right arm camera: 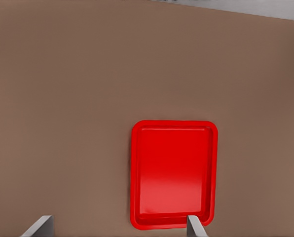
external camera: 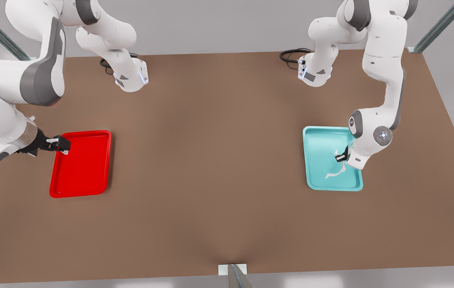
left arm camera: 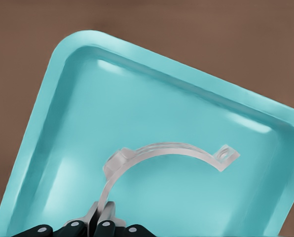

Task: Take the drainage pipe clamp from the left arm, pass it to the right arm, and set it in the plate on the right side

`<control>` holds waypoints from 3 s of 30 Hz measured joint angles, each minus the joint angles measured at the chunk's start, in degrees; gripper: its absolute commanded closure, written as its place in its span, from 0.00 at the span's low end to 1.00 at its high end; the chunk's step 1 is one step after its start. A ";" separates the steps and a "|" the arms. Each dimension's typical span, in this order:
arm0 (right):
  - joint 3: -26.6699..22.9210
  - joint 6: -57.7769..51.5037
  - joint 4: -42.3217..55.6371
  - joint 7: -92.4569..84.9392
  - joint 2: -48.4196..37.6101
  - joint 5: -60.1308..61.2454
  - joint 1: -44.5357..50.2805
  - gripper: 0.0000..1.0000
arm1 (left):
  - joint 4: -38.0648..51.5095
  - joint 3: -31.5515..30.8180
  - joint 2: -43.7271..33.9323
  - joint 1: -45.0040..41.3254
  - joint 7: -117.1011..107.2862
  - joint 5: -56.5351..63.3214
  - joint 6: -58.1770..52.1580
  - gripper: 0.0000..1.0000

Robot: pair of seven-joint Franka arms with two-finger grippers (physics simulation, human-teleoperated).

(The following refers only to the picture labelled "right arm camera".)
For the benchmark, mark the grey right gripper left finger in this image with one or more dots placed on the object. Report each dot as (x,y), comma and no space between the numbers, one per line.
(39,227)

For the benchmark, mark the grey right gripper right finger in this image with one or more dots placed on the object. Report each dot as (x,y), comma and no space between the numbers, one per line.
(195,227)

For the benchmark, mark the red rectangular tray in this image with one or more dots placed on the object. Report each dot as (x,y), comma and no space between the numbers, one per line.
(174,170)

